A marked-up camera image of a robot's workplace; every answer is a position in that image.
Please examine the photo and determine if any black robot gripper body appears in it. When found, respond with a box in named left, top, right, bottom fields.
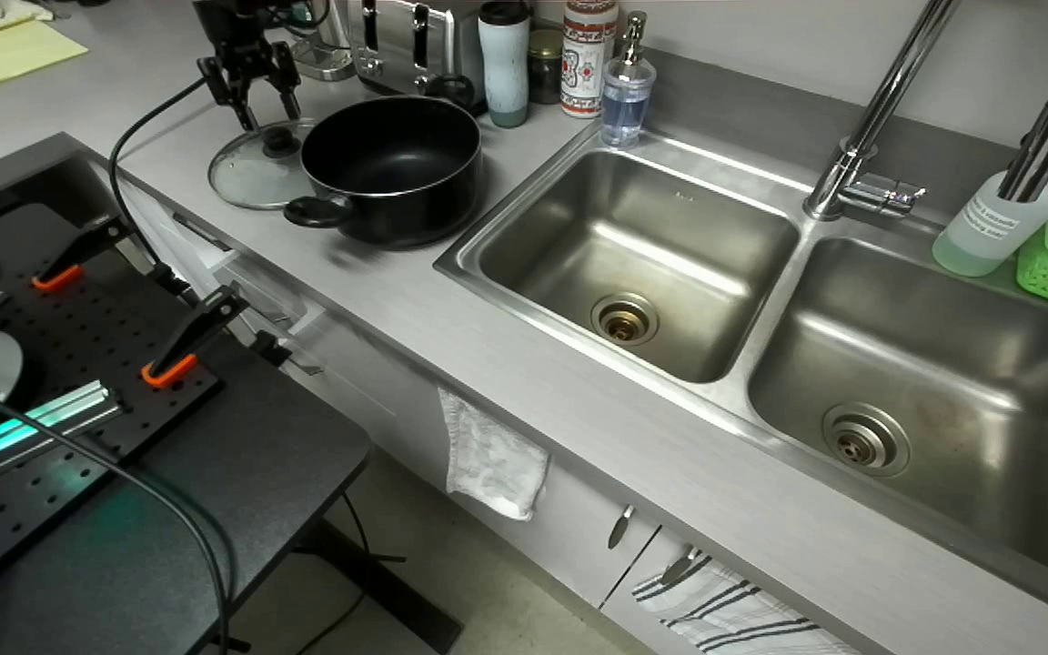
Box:
left=195, top=0, right=292, bottom=76

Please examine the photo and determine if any glass pot lid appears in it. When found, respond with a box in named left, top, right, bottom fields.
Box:
left=208, top=120, right=313, bottom=210

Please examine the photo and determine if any black cooking pot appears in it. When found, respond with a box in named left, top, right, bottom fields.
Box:
left=286, top=97, right=482, bottom=246

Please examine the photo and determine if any white travel tumbler black lid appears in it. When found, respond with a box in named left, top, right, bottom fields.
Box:
left=477, top=0, right=533, bottom=126

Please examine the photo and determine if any yellow paper pad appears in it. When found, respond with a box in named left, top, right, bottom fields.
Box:
left=0, top=19, right=84, bottom=85

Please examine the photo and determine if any upper black orange clamp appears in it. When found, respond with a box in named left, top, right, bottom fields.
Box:
left=30, top=216, right=128, bottom=293

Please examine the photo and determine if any black orange clamp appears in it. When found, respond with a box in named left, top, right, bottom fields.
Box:
left=30, top=216, right=128, bottom=293
left=138, top=287, right=247, bottom=390

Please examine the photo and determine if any dark glass jar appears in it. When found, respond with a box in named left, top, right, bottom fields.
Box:
left=527, top=25, right=566, bottom=106

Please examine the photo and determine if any lower black orange clamp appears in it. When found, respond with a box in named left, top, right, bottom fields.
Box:
left=138, top=287, right=247, bottom=390

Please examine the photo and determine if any red white patterned canister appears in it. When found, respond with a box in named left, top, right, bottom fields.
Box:
left=561, top=0, right=620, bottom=115

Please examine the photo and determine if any clear soap dispenser bottle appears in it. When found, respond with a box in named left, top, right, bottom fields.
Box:
left=596, top=11, right=657, bottom=147

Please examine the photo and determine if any white hanging dish towel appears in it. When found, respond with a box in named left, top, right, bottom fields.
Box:
left=436, top=390, right=550, bottom=521

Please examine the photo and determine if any black perforated breadboard table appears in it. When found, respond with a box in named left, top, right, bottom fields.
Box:
left=0, top=130, right=374, bottom=655

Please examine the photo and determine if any left chrome faucet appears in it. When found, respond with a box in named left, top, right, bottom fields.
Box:
left=805, top=0, right=956, bottom=222

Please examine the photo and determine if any stainless double sink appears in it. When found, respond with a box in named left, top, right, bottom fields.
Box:
left=441, top=139, right=1048, bottom=615

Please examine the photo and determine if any translucent plastic squeeze bottle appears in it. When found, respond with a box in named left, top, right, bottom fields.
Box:
left=931, top=171, right=1048, bottom=275

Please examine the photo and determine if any black power cable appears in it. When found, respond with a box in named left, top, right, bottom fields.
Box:
left=107, top=71, right=216, bottom=271

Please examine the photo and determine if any black cable on breadboard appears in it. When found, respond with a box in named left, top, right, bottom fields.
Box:
left=0, top=404, right=246, bottom=655

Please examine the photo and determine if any grey cabinet with handles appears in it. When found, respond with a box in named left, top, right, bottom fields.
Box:
left=124, top=180, right=861, bottom=655

